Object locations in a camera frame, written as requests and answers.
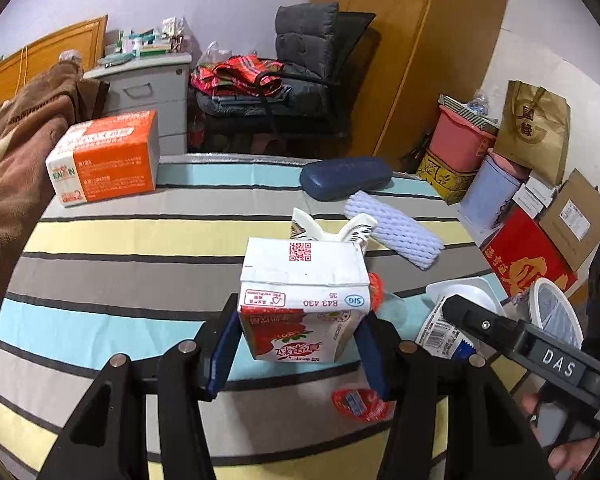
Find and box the brown paper bag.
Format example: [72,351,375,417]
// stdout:
[495,80,572,186]

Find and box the pink plastic storage bin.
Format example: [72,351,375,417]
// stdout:
[430,105,498,173]

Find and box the clear plastic bag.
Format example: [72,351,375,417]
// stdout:
[197,40,233,68]

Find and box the red gift box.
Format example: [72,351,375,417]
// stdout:
[480,205,578,306]

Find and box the black office chair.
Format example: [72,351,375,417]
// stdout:
[197,2,341,133]

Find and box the pile of medicine boxes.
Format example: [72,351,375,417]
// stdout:
[102,17,188,66]

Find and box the red plaid bag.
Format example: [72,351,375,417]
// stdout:
[190,55,288,101]

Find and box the brown cardboard box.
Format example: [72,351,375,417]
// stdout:
[539,169,600,272]

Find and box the red foil wrapper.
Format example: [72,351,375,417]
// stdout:
[331,387,395,422]
[367,272,387,313]

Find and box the person's right hand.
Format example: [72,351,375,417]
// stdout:
[522,392,600,480]

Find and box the red white milk carton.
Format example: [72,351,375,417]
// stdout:
[237,236,372,363]

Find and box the lavender cylinder box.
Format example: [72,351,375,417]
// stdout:
[457,149,531,233]

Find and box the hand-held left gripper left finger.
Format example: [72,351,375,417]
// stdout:
[37,292,243,480]

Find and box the white foam fruit net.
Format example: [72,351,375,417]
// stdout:
[344,190,446,272]

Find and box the brown blanket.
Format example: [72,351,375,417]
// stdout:
[0,60,111,341]

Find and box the dark leaning pole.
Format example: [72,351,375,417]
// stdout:
[402,130,433,173]

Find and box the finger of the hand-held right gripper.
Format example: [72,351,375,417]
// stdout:
[441,294,600,413]

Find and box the grey nightstand cabinet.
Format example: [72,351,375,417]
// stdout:
[82,52,192,158]

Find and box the clear plastic packaging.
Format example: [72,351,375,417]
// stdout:
[467,89,491,113]

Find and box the orange tissue box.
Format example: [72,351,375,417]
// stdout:
[45,110,162,208]

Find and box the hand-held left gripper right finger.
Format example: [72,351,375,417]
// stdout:
[355,310,556,480]

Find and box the striped flat box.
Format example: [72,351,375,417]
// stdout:
[438,94,501,133]

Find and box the white blue yogurt cup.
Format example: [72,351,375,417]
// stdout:
[415,276,508,361]

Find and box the wooden bed headboard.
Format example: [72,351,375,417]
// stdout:
[0,15,108,121]

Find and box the wooden wardrobe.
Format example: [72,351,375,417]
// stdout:
[310,0,513,171]

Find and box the dark blue glasses case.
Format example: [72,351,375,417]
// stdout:
[300,156,395,202]

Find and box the small white box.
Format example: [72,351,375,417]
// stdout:
[525,172,561,203]
[512,187,548,221]

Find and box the white opened paper carton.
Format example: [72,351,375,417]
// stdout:
[286,207,380,261]

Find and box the yellow patterned box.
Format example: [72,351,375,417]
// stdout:
[416,149,481,206]

